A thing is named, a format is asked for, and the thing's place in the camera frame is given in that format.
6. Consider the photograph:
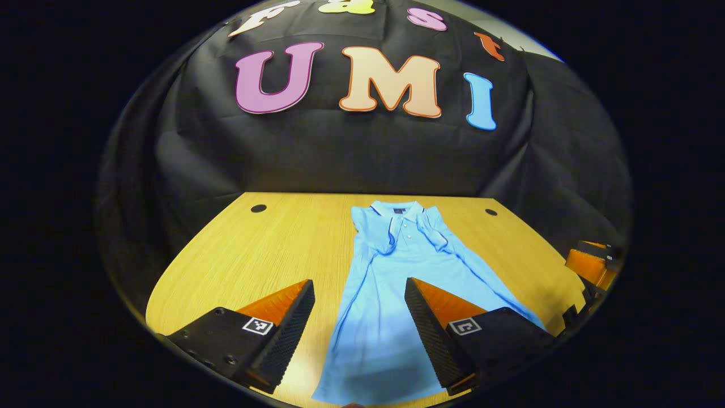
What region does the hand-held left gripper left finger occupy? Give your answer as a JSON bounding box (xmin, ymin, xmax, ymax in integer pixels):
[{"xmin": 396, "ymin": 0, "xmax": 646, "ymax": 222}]
[{"xmin": 155, "ymin": 278, "xmax": 316, "ymax": 395}]

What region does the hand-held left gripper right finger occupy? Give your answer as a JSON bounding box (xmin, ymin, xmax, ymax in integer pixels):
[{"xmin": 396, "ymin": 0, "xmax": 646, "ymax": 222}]
[{"xmin": 404, "ymin": 277, "xmax": 557, "ymax": 397}]

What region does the light blue polo T-shirt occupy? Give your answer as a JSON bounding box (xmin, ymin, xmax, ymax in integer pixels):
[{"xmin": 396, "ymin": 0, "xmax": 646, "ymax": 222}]
[{"xmin": 310, "ymin": 200, "xmax": 547, "ymax": 407}]

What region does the black backdrop cloth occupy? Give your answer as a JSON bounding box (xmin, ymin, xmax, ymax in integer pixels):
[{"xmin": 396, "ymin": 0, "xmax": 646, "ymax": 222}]
[{"xmin": 93, "ymin": 0, "xmax": 632, "ymax": 318}]

